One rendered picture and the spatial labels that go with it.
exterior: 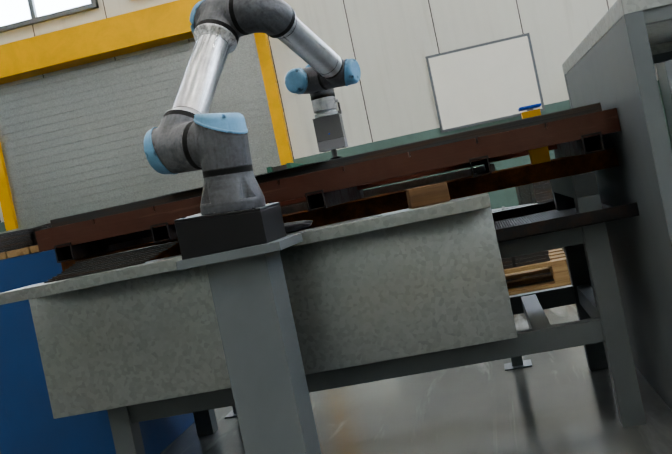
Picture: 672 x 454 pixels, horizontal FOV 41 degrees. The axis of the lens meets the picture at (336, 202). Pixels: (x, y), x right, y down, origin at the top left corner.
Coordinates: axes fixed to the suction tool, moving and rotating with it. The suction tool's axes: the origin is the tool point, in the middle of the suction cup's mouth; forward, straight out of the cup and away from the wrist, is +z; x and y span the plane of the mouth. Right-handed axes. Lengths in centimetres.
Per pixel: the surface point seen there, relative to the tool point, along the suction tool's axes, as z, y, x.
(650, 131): 10, -79, 71
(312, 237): 18, 2, 56
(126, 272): 18, 51, 55
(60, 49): -239, 415, -775
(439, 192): 14, -31, 47
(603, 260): 40, -68, 32
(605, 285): 47, -68, 32
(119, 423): 61, 73, 30
